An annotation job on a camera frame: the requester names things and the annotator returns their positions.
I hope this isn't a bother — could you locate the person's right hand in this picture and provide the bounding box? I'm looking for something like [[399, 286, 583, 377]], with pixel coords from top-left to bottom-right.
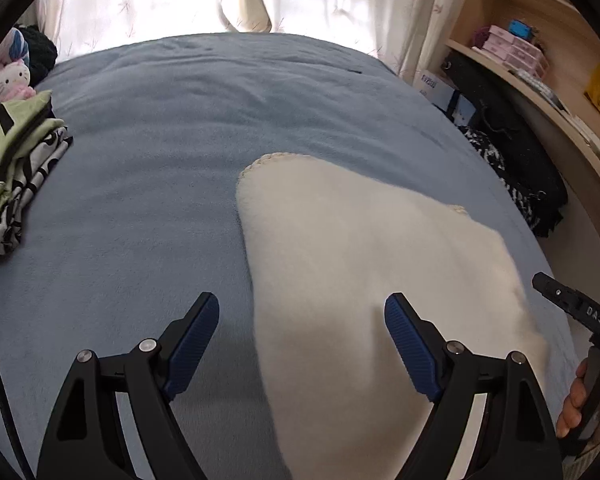
[[556, 359, 588, 439]]

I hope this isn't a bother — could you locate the white cat plush toy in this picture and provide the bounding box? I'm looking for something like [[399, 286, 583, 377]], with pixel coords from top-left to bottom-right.
[[0, 59, 37, 104]]

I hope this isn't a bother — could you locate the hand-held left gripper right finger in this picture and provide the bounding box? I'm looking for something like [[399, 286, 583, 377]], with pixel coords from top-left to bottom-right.
[[384, 292, 565, 480]]

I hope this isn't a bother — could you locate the black white speckled cloth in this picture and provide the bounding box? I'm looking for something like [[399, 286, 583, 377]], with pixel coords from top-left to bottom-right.
[[461, 127, 537, 227]]

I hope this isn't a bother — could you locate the wooden shelf unit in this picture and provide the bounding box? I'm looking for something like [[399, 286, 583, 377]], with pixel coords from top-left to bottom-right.
[[442, 0, 600, 281]]

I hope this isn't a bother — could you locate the sheer floral curtain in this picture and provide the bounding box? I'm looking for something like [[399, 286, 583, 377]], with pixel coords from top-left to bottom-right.
[[27, 0, 273, 68], [257, 0, 478, 86]]

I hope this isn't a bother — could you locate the black bag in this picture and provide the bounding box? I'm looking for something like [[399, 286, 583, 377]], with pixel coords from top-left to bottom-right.
[[442, 52, 569, 239]]

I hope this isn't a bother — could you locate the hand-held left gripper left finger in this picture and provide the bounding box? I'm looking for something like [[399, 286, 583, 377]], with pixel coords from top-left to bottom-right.
[[36, 292, 220, 480]]

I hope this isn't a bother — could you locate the black knitted cloth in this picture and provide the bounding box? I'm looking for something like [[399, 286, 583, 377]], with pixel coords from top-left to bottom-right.
[[17, 25, 59, 86]]

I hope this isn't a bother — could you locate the black white patterned garment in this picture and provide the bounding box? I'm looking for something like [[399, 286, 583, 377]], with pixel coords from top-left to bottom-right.
[[0, 125, 74, 267]]

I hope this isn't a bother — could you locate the pink drawer organizer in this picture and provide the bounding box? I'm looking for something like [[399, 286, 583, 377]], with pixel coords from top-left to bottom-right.
[[481, 25, 551, 79]]

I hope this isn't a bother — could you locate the blue bed blanket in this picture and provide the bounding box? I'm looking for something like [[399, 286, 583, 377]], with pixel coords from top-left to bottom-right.
[[0, 32, 581, 480]]

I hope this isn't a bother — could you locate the white fluffy cardigan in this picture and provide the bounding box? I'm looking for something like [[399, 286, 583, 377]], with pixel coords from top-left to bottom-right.
[[236, 152, 551, 480]]

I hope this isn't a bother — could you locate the white cardboard box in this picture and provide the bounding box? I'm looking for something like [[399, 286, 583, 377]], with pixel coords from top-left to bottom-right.
[[412, 71, 454, 107]]

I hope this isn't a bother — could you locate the light green garment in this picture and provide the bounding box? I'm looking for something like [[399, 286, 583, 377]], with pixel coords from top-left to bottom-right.
[[0, 90, 66, 216]]

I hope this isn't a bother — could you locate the pale blue box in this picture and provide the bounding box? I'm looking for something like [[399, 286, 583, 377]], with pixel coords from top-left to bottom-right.
[[447, 91, 482, 126]]

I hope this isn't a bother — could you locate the black cable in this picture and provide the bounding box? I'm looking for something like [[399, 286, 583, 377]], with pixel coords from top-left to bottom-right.
[[0, 324, 36, 480]]

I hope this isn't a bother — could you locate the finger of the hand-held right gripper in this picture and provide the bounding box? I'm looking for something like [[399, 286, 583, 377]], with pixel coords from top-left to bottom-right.
[[532, 272, 579, 314]]

